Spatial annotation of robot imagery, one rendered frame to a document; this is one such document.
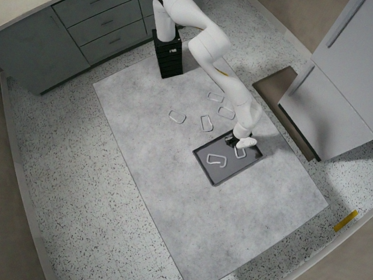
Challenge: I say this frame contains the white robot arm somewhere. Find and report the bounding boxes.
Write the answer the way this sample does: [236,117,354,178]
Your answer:
[153,0,262,149]

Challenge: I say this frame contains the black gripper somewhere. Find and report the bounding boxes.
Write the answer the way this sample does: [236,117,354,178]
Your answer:
[225,132,253,146]

